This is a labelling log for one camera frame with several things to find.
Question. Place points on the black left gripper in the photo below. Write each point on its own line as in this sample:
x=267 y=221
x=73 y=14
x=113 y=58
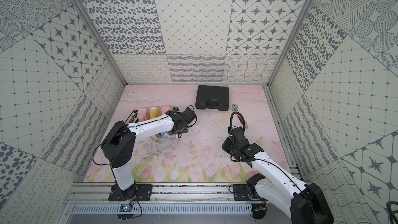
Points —
x=177 y=127

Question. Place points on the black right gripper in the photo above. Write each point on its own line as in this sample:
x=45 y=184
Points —
x=225 y=146

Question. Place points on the pink pencil sharpener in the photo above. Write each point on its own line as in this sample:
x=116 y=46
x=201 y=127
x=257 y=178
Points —
x=142 y=114
x=165 y=109

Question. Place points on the yellow pencil sharpener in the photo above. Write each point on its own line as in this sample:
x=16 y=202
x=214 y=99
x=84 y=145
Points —
x=154 y=112

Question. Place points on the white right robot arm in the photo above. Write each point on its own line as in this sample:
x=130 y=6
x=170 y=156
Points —
x=303 y=203

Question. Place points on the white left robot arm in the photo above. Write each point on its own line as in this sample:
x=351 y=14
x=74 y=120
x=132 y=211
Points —
x=118 y=146

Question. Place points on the black plastic tool case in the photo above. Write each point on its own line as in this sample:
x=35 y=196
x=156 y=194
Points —
x=213 y=97

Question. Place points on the black connector board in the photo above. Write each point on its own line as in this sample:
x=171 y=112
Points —
x=131 y=118

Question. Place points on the orange handled adjustable wrench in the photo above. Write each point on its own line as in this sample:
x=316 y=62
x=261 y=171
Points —
x=240 y=117

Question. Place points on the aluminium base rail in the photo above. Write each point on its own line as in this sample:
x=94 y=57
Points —
x=167 y=198

